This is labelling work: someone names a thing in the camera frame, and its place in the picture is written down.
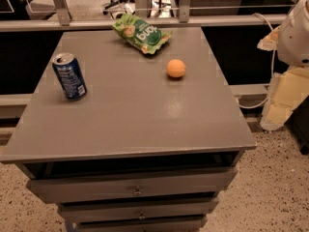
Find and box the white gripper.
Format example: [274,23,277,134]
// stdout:
[257,0,309,131]

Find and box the green rice chip bag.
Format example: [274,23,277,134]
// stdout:
[112,14,172,54]

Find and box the orange fruit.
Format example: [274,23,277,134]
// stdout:
[167,59,185,78]

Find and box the grey drawer cabinet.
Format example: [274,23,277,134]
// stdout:
[1,28,256,232]

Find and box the blue soda can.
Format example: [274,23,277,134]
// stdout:
[52,52,87,101]

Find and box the white cable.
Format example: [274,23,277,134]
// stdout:
[237,12,277,110]

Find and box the metal railing frame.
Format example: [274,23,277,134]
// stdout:
[0,0,298,32]

